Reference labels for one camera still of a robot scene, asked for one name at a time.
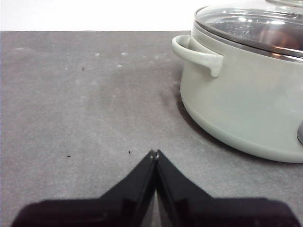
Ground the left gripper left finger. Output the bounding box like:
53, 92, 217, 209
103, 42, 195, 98
10, 149, 157, 227

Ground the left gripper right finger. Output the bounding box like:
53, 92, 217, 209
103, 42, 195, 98
155, 149, 296, 227

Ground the glass lid with green knob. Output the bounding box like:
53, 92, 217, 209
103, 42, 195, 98
193, 0, 303, 60

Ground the pale green electric cooking pot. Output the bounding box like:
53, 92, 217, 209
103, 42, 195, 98
171, 14, 303, 164

